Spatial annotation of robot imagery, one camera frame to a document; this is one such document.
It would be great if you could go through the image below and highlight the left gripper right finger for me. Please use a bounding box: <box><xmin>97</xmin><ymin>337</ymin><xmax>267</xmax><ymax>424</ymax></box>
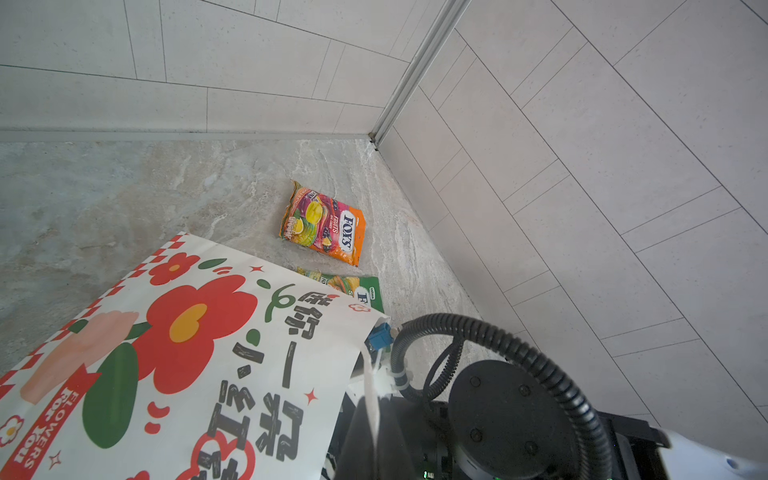
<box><xmin>374</xmin><ymin>399</ymin><xmax>417</xmax><ymax>480</ymax></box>

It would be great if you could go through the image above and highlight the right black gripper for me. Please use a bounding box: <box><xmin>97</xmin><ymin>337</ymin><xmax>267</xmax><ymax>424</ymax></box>
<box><xmin>366</xmin><ymin>360</ymin><xmax>600</xmax><ymax>479</ymax></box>

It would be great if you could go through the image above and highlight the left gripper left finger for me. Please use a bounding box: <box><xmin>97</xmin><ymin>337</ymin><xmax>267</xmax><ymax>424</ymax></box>
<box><xmin>332</xmin><ymin>399</ymin><xmax>375</xmax><ymax>480</ymax></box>

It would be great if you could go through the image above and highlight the green Fox's spring tea bag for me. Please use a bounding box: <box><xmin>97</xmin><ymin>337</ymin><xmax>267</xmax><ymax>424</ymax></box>
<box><xmin>296</xmin><ymin>268</ymin><xmax>385</xmax><ymax>313</ymax></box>

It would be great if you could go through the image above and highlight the white flowered paper bag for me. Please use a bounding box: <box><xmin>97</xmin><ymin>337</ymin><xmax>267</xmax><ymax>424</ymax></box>
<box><xmin>1</xmin><ymin>233</ymin><xmax>386</xmax><ymax>479</ymax></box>

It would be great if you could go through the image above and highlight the orange Fox's fruits candy bag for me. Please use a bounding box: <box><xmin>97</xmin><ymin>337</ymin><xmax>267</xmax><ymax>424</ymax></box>
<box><xmin>279</xmin><ymin>180</ymin><xmax>367</xmax><ymax>267</ymax></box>

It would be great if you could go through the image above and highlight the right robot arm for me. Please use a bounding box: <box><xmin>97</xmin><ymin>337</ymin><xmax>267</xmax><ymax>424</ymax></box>
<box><xmin>321</xmin><ymin>360</ymin><xmax>767</xmax><ymax>479</ymax></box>

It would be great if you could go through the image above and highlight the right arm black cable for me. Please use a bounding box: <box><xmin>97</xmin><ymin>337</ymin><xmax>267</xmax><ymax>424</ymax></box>
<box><xmin>389</xmin><ymin>312</ymin><xmax>614</xmax><ymax>480</ymax></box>

